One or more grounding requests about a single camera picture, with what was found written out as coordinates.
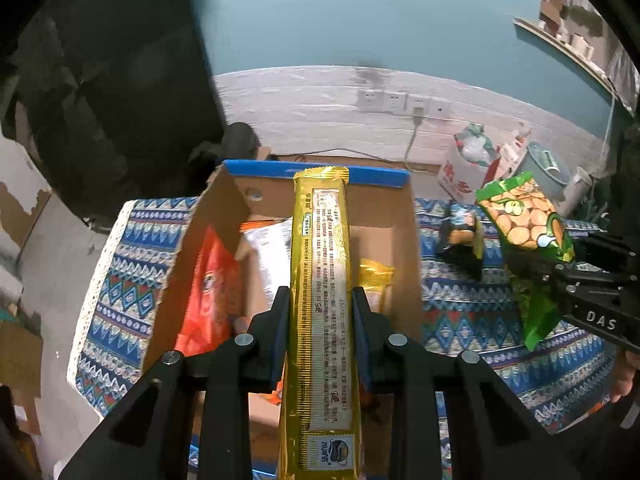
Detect brown cardboard carton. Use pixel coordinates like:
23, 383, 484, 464
0, 320, 44, 436

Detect peeling white board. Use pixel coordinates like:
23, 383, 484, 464
0, 132, 53, 251

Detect black round device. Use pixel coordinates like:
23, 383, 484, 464
187, 122, 261, 181

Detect white kettle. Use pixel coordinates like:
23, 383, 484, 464
562, 166, 597, 218

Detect crumpled plastic bags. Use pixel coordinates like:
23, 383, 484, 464
455, 122, 501, 166

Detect grey plug cable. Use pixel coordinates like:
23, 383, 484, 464
404, 107, 427, 171

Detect blue patterned tablecloth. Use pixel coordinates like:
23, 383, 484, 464
67, 195, 621, 480

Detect thin white cord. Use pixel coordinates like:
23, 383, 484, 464
601, 94, 617, 171

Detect green biscuit packet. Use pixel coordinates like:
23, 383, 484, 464
475, 171, 576, 352

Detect long yellow biscuit packet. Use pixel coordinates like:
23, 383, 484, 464
277, 166, 362, 480
359, 258, 396, 313

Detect blue-edged cardboard box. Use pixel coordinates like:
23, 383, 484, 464
142, 159, 426, 480

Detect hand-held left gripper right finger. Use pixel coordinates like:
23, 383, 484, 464
350, 286, 583, 480

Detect white paper bag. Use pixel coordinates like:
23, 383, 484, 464
492, 122, 533, 181

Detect black yellow snack packet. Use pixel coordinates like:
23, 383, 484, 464
439, 206, 486, 281

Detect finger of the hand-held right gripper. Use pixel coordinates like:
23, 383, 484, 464
565, 233, 639, 274
505, 252, 577, 312

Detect light blue trash bin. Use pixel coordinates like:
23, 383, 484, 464
515, 141, 576, 201

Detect person's right hand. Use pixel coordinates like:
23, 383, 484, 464
609, 347, 640, 406

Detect orange nut snack packet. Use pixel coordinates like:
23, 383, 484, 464
240, 217, 294, 312

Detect black cloth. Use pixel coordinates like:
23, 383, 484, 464
0, 0, 226, 221

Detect red white carton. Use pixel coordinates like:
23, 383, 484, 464
437, 132, 493, 203

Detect white wall shelf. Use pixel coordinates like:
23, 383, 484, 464
514, 16, 618, 96

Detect black floor cable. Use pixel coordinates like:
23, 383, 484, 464
272, 147, 407, 164

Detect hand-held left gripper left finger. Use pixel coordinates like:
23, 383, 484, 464
59, 286, 292, 480

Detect large orange snack packet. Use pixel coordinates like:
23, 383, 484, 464
175, 226, 242, 357

